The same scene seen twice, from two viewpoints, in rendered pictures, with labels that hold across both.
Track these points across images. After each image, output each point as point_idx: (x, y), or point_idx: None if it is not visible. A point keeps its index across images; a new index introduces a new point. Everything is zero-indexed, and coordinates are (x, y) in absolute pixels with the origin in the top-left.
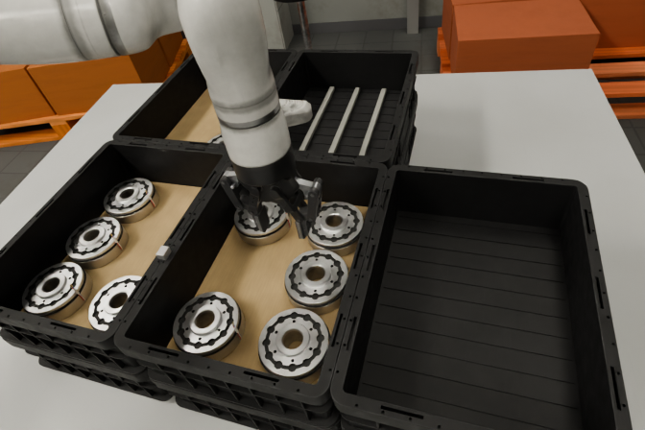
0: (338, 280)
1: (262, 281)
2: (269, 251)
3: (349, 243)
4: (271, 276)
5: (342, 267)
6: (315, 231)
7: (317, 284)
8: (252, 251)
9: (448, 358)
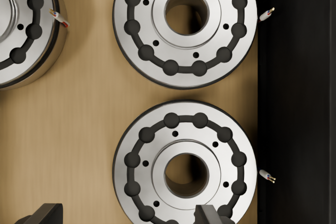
0: (237, 176)
1: (58, 179)
2: (42, 101)
3: (235, 67)
4: (72, 164)
5: (238, 142)
6: (145, 49)
7: (199, 204)
8: (3, 108)
9: None
